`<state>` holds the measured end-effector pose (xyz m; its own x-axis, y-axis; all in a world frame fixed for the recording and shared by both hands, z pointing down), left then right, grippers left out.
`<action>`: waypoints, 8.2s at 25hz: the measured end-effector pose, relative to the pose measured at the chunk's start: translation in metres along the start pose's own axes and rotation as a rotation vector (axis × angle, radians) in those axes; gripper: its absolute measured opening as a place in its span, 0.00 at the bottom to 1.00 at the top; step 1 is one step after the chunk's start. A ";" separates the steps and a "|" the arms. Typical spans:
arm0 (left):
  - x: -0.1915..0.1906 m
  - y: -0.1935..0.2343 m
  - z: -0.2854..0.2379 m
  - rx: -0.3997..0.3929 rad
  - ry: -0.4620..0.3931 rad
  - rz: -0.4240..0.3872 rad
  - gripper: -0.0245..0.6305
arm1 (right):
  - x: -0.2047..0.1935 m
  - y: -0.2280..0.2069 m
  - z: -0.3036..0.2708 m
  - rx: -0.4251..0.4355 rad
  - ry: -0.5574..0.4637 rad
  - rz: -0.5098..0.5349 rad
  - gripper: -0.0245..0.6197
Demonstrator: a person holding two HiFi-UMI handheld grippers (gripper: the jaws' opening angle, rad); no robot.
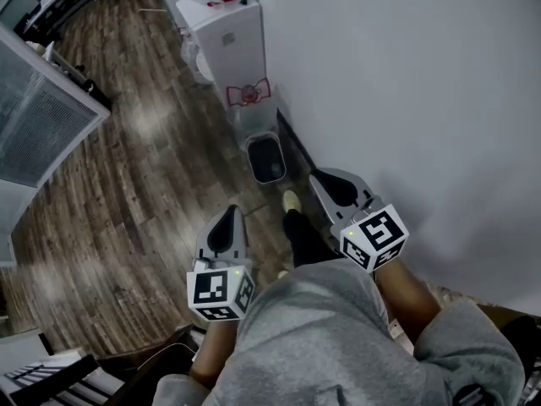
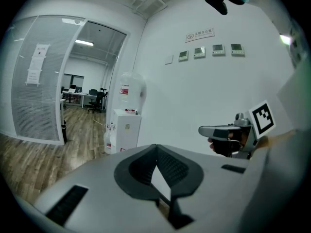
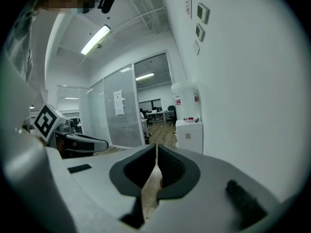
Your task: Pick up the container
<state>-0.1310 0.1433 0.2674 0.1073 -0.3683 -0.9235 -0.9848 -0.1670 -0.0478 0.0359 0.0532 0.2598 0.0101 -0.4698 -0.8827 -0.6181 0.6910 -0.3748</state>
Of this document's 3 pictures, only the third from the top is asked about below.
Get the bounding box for white office desk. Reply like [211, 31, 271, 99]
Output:
[145, 110, 175, 124]

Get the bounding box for frosted glass partition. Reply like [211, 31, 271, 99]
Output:
[87, 63, 144, 148]

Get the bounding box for white wall sign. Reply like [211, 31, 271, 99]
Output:
[182, 0, 192, 19]

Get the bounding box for wall thermostat panel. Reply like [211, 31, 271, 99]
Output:
[195, 23, 206, 42]
[196, 2, 210, 25]

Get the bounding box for white paper notice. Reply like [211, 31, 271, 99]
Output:
[113, 89, 126, 117]

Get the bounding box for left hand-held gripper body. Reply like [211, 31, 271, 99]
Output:
[33, 102, 81, 159]

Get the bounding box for black office chair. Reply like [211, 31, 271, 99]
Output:
[168, 105, 176, 126]

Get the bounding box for clear bag with red handles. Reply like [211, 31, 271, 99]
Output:
[171, 81, 200, 121]

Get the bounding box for white cabinet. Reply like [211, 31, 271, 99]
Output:
[175, 119, 204, 154]

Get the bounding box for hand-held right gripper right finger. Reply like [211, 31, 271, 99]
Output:
[145, 144, 284, 233]

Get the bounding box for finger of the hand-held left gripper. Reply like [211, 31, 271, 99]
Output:
[65, 133, 109, 153]

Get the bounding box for grey sweatshirt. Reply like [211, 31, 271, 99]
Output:
[3, 7, 35, 83]

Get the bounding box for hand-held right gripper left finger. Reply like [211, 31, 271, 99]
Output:
[62, 144, 156, 229]

